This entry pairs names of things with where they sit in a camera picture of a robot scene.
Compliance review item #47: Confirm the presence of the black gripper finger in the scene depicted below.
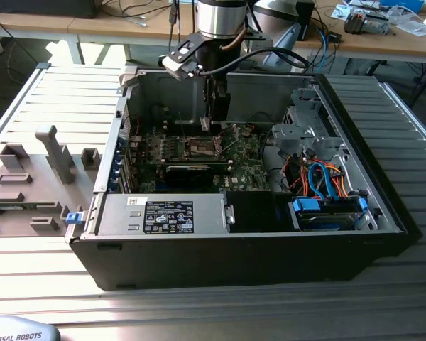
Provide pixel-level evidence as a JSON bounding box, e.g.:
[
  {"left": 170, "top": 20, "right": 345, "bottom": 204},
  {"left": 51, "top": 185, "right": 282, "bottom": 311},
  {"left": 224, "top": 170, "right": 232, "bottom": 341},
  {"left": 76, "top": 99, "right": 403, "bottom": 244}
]
[
  {"left": 210, "top": 80, "right": 233, "bottom": 124},
  {"left": 204, "top": 79, "right": 214, "bottom": 119}
]

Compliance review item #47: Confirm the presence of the metal socket cover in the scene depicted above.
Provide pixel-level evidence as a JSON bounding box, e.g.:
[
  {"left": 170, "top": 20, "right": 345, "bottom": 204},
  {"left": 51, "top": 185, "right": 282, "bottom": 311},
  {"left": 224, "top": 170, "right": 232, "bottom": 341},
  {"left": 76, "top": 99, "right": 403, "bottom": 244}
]
[{"left": 214, "top": 122, "right": 242, "bottom": 160}]

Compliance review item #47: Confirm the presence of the green motherboard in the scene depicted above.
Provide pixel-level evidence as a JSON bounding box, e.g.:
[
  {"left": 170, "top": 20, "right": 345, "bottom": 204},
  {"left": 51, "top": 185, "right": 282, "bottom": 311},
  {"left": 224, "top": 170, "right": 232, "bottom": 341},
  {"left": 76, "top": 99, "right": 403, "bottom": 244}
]
[{"left": 127, "top": 122, "right": 275, "bottom": 195}]

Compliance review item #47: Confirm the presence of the black graphics card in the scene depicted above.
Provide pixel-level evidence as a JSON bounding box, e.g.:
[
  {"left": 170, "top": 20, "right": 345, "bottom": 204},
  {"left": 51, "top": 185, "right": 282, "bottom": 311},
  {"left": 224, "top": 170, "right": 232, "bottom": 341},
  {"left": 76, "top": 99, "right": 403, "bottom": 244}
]
[{"left": 165, "top": 163, "right": 216, "bottom": 189}]

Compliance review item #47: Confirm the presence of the metal drive cage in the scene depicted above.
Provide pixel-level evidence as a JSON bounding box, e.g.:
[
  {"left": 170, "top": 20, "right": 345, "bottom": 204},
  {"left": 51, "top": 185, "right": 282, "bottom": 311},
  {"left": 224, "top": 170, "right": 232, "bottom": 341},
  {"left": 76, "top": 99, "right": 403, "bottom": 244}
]
[{"left": 271, "top": 87, "right": 346, "bottom": 161}]

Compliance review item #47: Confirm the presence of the black upright box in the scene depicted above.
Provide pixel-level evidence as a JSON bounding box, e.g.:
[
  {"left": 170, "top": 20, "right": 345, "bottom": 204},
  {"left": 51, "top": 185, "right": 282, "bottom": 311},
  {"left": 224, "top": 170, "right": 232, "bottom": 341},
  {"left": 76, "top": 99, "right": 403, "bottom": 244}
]
[{"left": 296, "top": 0, "right": 315, "bottom": 40}]

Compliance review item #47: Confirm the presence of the black plastic shroud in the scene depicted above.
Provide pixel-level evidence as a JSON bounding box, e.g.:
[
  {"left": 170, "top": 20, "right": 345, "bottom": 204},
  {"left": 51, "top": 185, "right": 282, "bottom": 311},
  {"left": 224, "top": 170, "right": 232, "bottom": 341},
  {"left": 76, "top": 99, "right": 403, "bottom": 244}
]
[{"left": 225, "top": 191, "right": 293, "bottom": 234}]

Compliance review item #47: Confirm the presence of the wooden desk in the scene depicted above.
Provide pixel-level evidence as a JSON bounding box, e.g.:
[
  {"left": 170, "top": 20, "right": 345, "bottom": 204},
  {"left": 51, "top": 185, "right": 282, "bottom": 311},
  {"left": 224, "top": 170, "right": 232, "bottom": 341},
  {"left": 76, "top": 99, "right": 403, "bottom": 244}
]
[
  {"left": 0, "top": 0, "right": 207, "bottom": 40},
  {"left": 293, "top": 0, "right": 426, "bottom": 64}
]

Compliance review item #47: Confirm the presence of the grey power supply unit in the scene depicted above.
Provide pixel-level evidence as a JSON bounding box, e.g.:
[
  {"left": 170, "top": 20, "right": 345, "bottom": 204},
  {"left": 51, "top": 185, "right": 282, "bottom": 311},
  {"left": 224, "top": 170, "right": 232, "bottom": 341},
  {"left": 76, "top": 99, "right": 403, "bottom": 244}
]
[{"left": 95, "top": 193, "right": 231, "bottom": 237}]

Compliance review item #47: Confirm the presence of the hard disk in blue carrier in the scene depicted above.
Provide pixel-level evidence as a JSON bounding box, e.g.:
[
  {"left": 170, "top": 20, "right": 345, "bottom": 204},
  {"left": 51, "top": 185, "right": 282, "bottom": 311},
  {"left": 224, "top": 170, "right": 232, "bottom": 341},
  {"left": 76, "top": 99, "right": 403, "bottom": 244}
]
[{"left": 287, "top": 197, "right": 370, "bottom": 232}]

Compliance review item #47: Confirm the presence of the black PC case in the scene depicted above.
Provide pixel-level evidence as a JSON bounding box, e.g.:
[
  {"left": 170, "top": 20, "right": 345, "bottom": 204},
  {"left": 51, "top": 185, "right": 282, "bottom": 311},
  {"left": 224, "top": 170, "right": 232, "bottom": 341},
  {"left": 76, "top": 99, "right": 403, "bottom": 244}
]
[{"left": 64, "top": 65, "right": 423, "bottom": 292}]

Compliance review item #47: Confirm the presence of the grey metal device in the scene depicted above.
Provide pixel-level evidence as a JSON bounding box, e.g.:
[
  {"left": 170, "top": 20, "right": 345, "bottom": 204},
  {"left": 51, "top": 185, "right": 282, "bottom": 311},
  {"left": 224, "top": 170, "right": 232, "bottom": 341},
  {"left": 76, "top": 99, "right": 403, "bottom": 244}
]
[{"left": 343, "top": 9, "right": 391, "bottom": 36}]

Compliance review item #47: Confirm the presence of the black box on desk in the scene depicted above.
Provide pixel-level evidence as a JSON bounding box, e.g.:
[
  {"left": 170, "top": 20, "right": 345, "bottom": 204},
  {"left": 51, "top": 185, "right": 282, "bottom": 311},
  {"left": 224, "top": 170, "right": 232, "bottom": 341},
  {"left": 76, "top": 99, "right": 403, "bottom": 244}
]
[{"left": 0, "top": 0, "right": 99, "bottom": 19}]

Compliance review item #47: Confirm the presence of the grey parts rack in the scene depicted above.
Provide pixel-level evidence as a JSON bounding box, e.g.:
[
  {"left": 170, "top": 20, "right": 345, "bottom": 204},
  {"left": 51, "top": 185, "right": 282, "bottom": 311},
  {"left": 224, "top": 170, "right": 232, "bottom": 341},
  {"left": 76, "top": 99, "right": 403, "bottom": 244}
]
[{"left": 0, "top": 124, "right": 104, "bottom": 239}]

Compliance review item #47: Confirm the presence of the blue box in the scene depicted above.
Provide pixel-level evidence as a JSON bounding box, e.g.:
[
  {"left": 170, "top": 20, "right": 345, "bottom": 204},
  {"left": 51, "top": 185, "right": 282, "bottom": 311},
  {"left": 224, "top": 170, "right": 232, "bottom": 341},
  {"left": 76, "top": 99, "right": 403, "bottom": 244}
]
[{"left": 379, "top": 0, "right": 426, "bottom": 13}]

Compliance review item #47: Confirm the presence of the white paper sheet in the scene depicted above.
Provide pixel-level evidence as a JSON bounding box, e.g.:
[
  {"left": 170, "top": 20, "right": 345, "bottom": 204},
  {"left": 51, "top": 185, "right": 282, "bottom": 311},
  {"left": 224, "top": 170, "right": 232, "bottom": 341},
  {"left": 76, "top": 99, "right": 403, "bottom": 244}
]
[{"left": 393, "top": 13, "right": 426, "bottom": 38}]

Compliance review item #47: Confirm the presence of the grey Universal Robots housing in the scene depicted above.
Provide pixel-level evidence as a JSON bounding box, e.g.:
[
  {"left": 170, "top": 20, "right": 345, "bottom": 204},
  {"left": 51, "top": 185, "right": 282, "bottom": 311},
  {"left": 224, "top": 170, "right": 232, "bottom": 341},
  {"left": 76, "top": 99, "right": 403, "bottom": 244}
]
[{"left": 0, "top": 315, "right": 62, "bottom": 341}]

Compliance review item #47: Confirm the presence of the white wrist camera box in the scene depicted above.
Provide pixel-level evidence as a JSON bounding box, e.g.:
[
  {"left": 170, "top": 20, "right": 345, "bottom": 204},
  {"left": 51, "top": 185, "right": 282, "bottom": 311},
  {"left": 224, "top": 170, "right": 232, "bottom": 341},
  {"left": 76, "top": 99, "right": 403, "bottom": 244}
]
[{"left": 162, "top": 38, "right": 203, "bottom": 82}]

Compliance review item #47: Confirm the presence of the blue wire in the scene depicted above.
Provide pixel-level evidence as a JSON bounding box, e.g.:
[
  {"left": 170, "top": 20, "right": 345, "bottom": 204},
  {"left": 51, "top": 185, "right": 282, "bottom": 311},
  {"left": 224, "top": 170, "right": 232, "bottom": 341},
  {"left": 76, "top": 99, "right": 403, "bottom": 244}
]
[{"left": 307, "top": 162, "right": 333, "bottom": 202}]

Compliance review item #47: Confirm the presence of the orange wire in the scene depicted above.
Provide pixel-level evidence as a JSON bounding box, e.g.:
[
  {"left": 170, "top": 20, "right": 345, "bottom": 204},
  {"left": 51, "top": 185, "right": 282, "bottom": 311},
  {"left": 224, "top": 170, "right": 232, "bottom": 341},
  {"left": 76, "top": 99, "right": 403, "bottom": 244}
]
[{"left": 319, "top": 161, "right": 351, "bottom": 198}]

